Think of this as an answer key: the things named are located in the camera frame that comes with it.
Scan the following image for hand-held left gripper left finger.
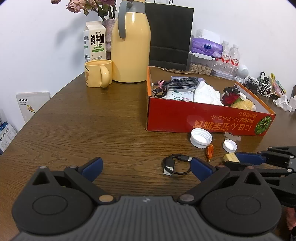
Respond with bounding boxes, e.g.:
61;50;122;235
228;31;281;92
32;157;116;205

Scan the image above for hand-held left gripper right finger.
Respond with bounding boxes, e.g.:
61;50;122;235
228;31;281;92
178;157;263;205

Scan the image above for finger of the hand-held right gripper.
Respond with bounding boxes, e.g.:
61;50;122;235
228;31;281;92
235;146;296;166
222;161;294;175

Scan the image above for pale yellow block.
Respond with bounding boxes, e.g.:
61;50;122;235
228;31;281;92
223;153;240;163

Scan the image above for black usb cable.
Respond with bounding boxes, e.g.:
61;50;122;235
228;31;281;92
162;154;193;178

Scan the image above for red cardboard box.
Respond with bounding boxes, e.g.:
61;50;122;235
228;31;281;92
146;65;276;137

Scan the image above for yellow sheep plush toy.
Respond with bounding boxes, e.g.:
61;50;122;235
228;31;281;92
230;99;257;110

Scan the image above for red rose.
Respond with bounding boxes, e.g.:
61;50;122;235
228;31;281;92
222;93;241;106

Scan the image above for black charging cable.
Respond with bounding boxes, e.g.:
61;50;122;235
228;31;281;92
223;85;239;96

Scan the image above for white cloth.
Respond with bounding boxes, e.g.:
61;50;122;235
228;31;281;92
193;81;225;106

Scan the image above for black braided cable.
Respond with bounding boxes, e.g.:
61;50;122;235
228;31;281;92
151;77;200;98

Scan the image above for person's right forearm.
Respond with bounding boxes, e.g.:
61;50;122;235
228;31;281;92
285;207;296;230

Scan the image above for small white bottle cap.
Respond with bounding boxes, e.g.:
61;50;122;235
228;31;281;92
223;139;238;153

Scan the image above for white paper scrap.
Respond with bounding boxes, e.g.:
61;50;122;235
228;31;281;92
223;132;241;141

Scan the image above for large white bottle cap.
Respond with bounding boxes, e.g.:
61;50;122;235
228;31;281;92
190;128;213;149

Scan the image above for crumpled white paper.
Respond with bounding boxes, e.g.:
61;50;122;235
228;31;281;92
273;95;292;112

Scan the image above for white booklet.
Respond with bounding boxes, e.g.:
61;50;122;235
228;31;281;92
16;92;51;123

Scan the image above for white robot speaker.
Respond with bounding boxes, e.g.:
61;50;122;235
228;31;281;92
234;64;250;84

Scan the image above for blue white box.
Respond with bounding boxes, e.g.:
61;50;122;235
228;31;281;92
0;109;18;154

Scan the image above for yellow mug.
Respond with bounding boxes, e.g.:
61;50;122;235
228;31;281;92
84;59;113;88

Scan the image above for clear nut container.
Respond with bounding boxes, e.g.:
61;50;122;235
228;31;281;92
188;51;214;75

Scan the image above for clear water bottle red label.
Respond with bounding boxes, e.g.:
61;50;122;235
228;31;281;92
220;40;231;67
230;44;240;70

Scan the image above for purple tissue pack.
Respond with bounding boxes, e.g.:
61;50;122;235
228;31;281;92
192;38;223;58

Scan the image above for white milk carton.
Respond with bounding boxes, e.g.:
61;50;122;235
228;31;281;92
83;21;107;63

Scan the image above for yellow thermos jug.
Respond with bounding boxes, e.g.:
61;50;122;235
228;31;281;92
110;0;151;83

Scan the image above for purple marbled vase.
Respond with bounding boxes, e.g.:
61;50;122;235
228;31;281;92
102;19;116;61

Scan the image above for black paper bag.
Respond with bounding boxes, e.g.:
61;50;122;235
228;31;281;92
144;0;194;71

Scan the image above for dried pink rose bouquet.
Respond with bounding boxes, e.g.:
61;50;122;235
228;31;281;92
51;0;117;21

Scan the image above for tangled white cables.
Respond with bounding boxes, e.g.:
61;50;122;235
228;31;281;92
257;81;273;96

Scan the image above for tangled black cables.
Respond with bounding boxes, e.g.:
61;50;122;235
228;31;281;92
245;77;260;93

